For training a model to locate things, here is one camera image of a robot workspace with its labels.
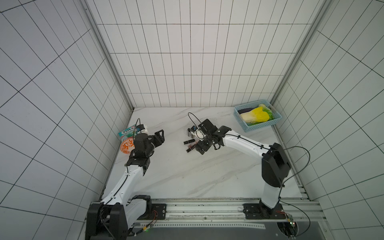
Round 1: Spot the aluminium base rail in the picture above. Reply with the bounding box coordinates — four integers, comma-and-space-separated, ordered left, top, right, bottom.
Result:
86, 197, 328, 230

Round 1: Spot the yellow green toy cabbage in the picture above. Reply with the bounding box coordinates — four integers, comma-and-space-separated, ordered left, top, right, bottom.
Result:
240, 104, 275, 125

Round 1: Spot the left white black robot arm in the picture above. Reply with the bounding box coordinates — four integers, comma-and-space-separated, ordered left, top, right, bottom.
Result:
85, 130, 165, 240

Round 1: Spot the teal mint candy bag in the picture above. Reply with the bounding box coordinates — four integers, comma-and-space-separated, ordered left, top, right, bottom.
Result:
118, 125, 137, 142

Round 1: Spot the blue plastic basket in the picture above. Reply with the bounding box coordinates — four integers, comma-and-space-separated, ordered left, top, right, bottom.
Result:
234, 100, 282, 132

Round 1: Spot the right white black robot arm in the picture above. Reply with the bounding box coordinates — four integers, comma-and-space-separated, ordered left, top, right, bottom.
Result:
195, 124, 291, 219

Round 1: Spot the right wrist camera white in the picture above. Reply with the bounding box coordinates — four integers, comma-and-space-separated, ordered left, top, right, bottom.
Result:
191, 119, 218, 140

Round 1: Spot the pink clear lip gloss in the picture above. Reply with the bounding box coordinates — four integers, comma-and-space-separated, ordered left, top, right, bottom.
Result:
188, 142, 197, 148

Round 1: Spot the orange white patterned bowl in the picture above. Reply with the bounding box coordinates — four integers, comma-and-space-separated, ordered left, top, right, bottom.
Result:
120, 137, 135, 155

